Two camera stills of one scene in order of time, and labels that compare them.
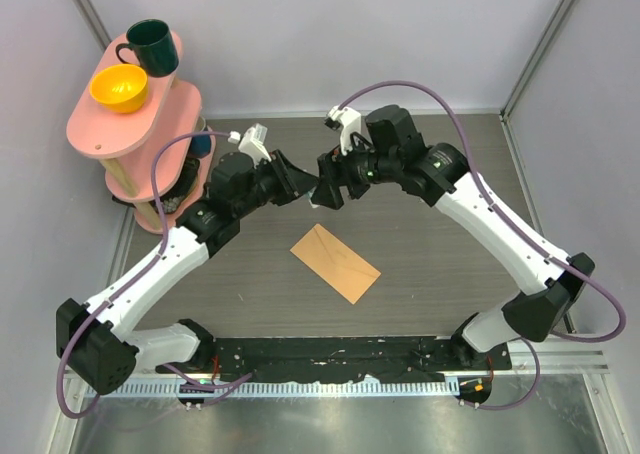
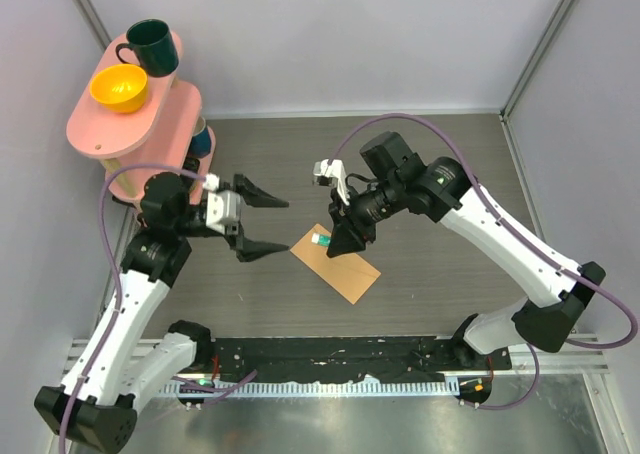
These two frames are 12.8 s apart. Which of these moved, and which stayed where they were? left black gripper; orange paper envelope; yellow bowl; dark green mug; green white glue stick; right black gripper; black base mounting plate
Moved: right black gripper; green white glue stick; left black gripper
Stayed: black base mounting plate; yellow bowl; dark green mug; orange paper envelope
